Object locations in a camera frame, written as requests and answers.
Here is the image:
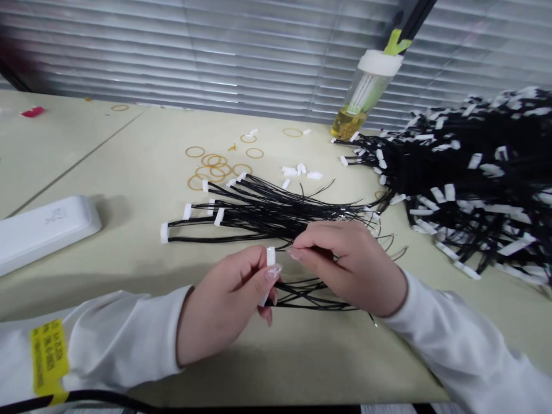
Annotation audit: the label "person's left hand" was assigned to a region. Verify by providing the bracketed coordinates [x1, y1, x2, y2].
[175, 246, 283, 368]

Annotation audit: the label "person's right hand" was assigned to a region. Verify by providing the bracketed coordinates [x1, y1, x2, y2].
[287, 220, 409, 319]

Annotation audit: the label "black harness with white connector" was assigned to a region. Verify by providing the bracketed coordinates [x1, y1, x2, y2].
[258, 235, 409, 331]

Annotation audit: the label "heap of white connector housings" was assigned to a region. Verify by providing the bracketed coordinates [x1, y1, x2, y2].
[281, 162, 324, 181]

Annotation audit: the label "cluster of tan rubber bands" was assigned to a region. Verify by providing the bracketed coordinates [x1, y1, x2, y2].
[185, 145, 254, 191]

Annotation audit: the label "clear bottle with yellow liquid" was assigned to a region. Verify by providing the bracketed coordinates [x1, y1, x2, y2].
[331, 48, 404, 139]

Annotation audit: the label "white plastic case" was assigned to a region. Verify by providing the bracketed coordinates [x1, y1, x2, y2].
[0, 194, 103, 278]

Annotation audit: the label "green plastic piece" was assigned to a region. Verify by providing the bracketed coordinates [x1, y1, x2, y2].
[385, 28, 413, 57]

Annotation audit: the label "window blinds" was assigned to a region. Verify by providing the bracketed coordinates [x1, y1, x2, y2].
[0, 0, 552, 127]

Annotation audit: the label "small bundle of wire harnesses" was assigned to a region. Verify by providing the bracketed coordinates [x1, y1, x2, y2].
[160, 171, 383, 247]

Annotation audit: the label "large pile of wire harnesses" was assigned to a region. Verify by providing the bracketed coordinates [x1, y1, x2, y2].
[329, 85, 552, 298]

